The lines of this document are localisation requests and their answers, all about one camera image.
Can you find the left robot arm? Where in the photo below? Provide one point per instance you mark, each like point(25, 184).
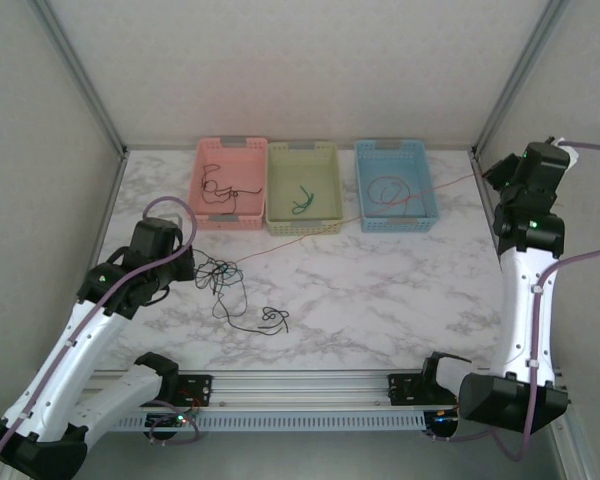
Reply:
point(80, 360)

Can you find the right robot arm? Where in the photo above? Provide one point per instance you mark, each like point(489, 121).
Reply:
point(522, 320)

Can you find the blue plastic basket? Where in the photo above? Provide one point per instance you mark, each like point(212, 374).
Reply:
point(415, 165)

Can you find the pink plastic basket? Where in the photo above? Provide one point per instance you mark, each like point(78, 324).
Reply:
point(227, 165)

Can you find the green plastic basket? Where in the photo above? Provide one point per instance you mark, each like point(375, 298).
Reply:
point(325, 190)

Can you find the aluminium table side rail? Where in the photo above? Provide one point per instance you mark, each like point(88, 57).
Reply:
point(489, 197)
point(109, 200)

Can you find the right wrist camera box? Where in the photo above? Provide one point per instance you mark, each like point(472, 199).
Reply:
point(574, 157)

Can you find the aluminium frame post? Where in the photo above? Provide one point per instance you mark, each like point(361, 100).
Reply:
point(82, 75)
point(520, 75)

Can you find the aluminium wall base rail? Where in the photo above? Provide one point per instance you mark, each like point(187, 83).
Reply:
point(160, 148)

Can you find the aluminium mounting rail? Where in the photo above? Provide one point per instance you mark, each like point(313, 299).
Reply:
point(300, 390)

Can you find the aluminium frame leg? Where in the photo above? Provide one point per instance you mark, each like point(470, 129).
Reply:
point(577, 450)

